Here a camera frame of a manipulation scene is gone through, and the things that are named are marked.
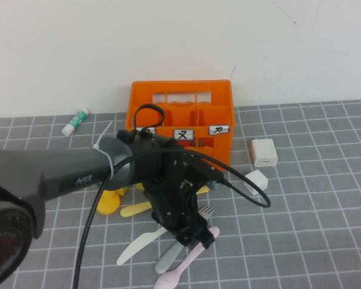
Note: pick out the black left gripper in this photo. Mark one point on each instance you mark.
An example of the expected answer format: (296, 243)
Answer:
(171, 204)

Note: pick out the pink plastic spoon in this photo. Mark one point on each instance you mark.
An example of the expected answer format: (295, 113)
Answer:
(168, 278)

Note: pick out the white plastic knife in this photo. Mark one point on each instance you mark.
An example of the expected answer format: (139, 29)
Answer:
(138, 244)

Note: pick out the yellow plastic knife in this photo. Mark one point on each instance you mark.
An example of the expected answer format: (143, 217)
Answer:
(135, 209)

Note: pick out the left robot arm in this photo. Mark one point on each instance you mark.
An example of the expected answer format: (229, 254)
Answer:
(63, 168)

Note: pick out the orange plastic cutlery holder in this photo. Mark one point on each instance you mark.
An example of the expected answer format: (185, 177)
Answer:
(180, 85)

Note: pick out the white foam cube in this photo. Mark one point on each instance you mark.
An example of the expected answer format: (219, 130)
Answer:
(257, 180)

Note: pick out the grey checked table mat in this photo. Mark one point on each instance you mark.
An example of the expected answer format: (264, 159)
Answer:
(288, 241)

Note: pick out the yellow rubber duck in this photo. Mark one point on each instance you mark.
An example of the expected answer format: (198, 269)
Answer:
(108, 206)

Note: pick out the white USB charger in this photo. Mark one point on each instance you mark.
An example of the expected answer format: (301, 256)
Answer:
(264, 152)

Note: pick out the white zip tie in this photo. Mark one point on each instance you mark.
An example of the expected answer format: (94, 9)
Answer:
(107, 156)

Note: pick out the white green glue stick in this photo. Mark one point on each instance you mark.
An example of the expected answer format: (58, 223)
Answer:
(75, 122)

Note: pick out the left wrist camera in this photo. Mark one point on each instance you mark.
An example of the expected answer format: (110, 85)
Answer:
(204, 168)

